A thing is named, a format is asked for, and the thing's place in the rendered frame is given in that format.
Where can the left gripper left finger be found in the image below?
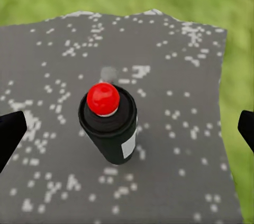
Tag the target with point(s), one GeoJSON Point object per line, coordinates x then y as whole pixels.
{"type": "Point", "coordinates": [12, 129]}

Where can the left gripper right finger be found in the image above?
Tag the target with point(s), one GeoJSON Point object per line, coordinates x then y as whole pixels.
{"type": "Point", "coordinates": [246, 127]}

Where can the pesticide atomizer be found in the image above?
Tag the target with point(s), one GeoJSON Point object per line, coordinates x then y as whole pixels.
{"type": "Point", "coordinates": [109, 115]}

